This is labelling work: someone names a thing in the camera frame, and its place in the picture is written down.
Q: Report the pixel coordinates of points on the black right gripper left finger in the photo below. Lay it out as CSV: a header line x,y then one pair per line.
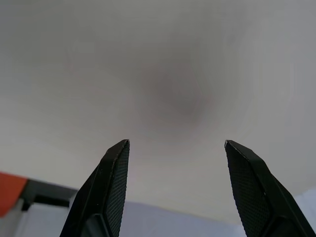
x,y
98,197

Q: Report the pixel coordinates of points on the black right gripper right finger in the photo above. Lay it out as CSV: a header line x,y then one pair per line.
x,y
259,197

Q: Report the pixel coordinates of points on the red object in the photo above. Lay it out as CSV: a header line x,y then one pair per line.
x,y
10,192

